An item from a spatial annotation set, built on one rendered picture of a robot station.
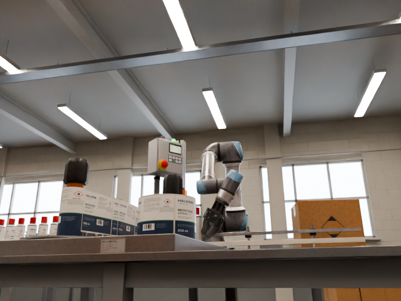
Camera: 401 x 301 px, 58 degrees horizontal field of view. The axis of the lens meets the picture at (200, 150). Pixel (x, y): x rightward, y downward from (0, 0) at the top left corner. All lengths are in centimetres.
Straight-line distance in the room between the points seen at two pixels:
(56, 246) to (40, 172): 807
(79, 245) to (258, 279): 51
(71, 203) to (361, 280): 91
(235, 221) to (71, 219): 111
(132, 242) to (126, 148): 719
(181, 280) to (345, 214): 117
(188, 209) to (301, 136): 655
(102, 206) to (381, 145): 684
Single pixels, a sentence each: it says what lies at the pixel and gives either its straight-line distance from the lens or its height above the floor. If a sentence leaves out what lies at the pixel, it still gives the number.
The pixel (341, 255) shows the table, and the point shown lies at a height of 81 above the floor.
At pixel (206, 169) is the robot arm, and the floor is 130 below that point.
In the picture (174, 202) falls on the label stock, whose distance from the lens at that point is 117.
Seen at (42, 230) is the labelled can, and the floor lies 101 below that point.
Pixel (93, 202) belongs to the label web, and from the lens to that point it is 137.
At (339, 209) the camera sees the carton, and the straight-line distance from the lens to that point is 192.
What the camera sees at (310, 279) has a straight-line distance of 87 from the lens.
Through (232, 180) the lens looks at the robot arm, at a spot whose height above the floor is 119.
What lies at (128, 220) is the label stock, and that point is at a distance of 157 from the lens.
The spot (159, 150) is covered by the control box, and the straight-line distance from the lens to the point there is 193.
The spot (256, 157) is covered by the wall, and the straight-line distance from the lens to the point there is 750.
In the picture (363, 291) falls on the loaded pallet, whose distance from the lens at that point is 501.
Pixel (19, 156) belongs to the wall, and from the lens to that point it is 966.
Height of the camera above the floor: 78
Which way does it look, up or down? 19 degrees up
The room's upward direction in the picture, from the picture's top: 1 degrees counter-clockwise
